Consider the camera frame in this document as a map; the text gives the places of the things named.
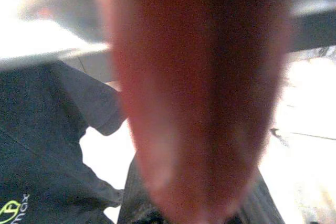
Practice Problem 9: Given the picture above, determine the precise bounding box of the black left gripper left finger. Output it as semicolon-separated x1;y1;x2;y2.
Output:
117;153;170;224

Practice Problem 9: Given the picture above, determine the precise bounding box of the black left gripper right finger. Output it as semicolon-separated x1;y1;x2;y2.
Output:
229;167;287;224

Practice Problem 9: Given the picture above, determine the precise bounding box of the red plastic hanger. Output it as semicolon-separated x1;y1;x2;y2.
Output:
104;0;292;224

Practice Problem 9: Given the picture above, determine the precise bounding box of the black shirt with green logo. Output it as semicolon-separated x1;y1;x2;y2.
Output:
0;60;127;224

